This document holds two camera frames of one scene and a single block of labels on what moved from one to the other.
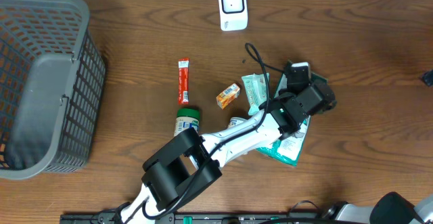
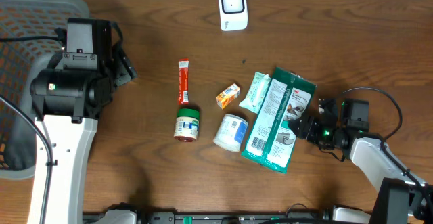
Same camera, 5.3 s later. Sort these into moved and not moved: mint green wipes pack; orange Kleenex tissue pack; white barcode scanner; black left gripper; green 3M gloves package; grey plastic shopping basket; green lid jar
Moved: mint green wipes pack; black left gripper; green 3M gloves package
Not moved: grey plastic shopping basket; green lid jar; white barcode scanner; orange Kleenex tissue pack
